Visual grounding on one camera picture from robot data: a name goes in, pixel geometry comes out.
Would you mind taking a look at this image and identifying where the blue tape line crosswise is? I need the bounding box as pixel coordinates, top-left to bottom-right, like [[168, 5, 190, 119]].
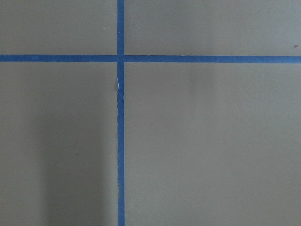
[[0, 54, 301, 64]]

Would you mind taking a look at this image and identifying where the blue tape line lengthwise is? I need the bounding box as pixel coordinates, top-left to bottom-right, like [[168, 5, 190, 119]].
[[117, 0, 125, 226]]

